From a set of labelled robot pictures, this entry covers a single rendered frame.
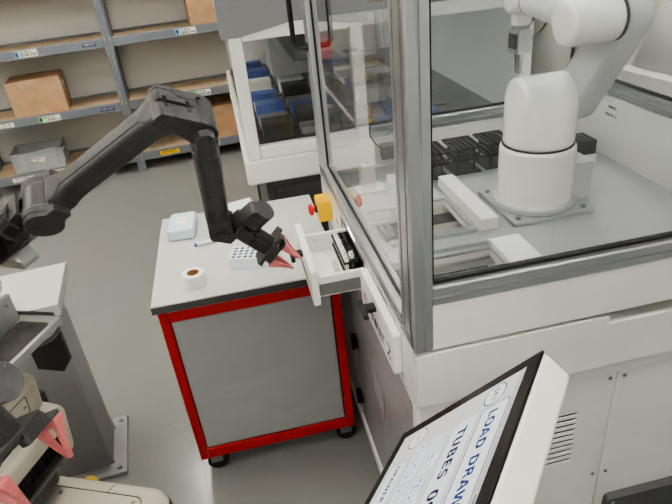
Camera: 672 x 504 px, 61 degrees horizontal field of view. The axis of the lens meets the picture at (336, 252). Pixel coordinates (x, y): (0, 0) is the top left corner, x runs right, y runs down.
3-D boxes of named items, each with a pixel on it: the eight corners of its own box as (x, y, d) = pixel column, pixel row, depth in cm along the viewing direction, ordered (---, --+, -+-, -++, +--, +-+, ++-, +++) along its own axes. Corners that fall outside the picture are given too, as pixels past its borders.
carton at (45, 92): (15, 119, 454) (2, 83, 441) (21, 110, 481) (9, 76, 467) (69, 110, 463) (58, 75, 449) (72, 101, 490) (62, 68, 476)
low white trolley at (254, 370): (203, 480, 207) (150, 307, 169) (202, 369, 260) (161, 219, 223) (360, 444, 214) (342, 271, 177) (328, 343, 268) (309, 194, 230)
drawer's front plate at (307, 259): (315, 307, 151) (310, 271, 146) (298, 255, 176) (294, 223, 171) (321, 306, 152) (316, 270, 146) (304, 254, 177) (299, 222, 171)
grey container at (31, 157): (16, 175, 473) (8, 156, 465) (22, 164, 498) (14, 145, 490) (67, 166, 482) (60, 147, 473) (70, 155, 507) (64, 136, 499)
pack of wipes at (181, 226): (195, 238, 205) (192, 227, 203) (168, 242, 205) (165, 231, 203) (198, 220, 218) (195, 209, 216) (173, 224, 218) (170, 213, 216)
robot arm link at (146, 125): (164, 64, 103) (173, 105, 99) (215, 100, 114) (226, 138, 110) (11, 189, 119) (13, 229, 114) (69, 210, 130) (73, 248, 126)
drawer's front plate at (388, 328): (395, 375, 126) (392, 336, 121) (362, 303, 151) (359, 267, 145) (402, 374, 126) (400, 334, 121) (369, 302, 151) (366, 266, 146)
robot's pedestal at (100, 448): (42, 499, 206) (-48, 330, 169) (51, 438, 232) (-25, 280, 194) (128, 473, 213) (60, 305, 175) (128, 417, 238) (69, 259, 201)
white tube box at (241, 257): (230, 269, 184) (227, 259, 182) (235, 256, 191) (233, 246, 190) (268, 267, 183) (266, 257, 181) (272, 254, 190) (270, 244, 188)
